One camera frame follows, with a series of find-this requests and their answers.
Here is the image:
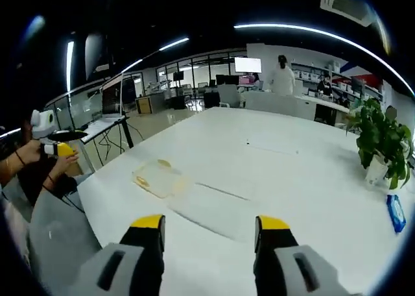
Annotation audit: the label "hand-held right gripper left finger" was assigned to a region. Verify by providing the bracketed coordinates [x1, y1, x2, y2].
[69, 214, 166, 296]

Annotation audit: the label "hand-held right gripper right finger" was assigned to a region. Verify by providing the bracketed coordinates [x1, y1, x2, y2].
[254, 215, 353, 296]

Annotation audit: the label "person's left hand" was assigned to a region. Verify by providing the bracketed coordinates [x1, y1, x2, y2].
[14, 140, 45, 166]

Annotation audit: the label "black round disc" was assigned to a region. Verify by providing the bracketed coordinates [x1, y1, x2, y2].
[53, 130, 89, 142]

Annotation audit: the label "black-legged laptop stand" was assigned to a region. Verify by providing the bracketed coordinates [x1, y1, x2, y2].
[80, 114, 136, 172]

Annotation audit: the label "open laptop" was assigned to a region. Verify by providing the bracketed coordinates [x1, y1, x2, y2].
[84, 75, 126, 138]

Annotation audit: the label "translucent plastic bag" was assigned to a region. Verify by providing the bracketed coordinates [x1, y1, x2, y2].
[130, 158, 196, 200]

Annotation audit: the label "wooden cabinet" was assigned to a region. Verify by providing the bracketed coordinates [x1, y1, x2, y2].
[135, 95, 154, 115]

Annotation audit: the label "blue wipes packet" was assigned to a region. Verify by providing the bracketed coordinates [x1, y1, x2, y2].
[385, 194, 407, 234]

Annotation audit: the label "white plant pot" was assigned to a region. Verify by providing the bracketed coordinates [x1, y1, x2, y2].
[365, 155, 390, 185]

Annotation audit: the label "short ceiling light strip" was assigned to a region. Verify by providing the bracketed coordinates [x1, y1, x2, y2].
[158, 36, 190, 52]

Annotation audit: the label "black office chair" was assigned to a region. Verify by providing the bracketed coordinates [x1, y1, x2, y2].
[203, 91, 221, 109]

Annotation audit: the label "white counter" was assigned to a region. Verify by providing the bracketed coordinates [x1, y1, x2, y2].
[242, 90, 351, 125]

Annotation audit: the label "green potted plant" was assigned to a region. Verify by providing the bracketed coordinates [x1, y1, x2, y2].
[344, 97, 415, 190]

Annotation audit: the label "grey office chair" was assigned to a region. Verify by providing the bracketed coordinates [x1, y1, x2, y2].
[217, 84, 243, 109]

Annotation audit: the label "bright white monitor screen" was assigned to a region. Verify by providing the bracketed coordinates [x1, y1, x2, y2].
[233, 56, 263, 74]

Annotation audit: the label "long ceiling light strip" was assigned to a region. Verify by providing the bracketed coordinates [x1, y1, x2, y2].
[233, 23, 415, 97]

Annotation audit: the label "ceiling air vent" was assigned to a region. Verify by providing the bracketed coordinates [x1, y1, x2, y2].
[320, 0, 374, 28]

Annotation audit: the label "black cable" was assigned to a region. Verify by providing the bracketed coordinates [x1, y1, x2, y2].
[95, 127, 126, 167]

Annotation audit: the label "wall shelves with boxes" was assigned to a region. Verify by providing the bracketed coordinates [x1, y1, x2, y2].
[290, 61, 384, 99]

